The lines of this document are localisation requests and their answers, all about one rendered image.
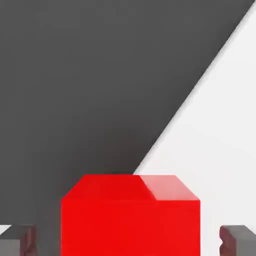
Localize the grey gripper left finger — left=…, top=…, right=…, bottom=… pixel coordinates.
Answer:
left=0, top=224, right=37, bottom=256

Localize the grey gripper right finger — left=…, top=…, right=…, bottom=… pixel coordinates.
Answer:
left=219, top=225, right=256, bottom=256

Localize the small red cube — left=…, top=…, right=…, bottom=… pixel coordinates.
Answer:
left=60, top=174, right=201, bottom=256

